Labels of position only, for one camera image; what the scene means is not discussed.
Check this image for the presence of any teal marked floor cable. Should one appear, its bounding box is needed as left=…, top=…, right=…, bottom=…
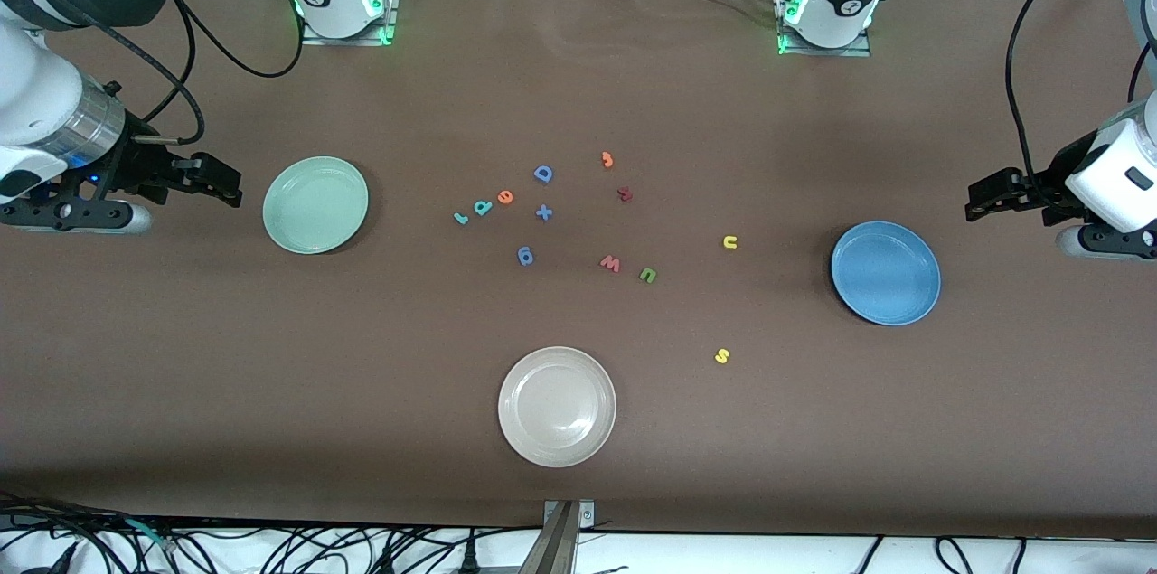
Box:
left=118, top=515, right=177, bottom=557

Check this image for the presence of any metal table bracket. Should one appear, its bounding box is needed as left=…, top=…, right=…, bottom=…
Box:
left=520, top=500, right=596, bottom=574

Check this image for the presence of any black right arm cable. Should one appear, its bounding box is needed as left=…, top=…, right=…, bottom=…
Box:
left=81, top=0, right=306, bottom=146

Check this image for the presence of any pale green plate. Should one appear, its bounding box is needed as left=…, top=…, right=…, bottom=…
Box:
left=262, top=156, right=371, bottom=255

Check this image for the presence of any brown table cover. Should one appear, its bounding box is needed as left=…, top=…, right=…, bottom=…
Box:
left=0, top=0, right=1157, bottom=539

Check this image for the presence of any beige plate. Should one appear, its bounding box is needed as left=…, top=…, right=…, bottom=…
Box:
left=497, top=346, right=617, bottom=468

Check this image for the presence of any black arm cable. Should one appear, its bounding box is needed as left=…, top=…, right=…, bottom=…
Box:
left=81, top=0, right=306, bottom=146
left=1008, top=0, right=1157, bottom=186

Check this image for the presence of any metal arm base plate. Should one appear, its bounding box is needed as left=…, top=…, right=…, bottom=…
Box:
left=777, top=0, right=873, bottom=58
left=300, top=0, right=400, bottom=47

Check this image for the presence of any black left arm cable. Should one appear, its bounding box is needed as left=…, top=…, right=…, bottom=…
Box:
left=1008, top=0, right=1157, bottom=186

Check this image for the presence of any blue plate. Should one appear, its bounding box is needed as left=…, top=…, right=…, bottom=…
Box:
left=831, top=221, right=942, bottom=326

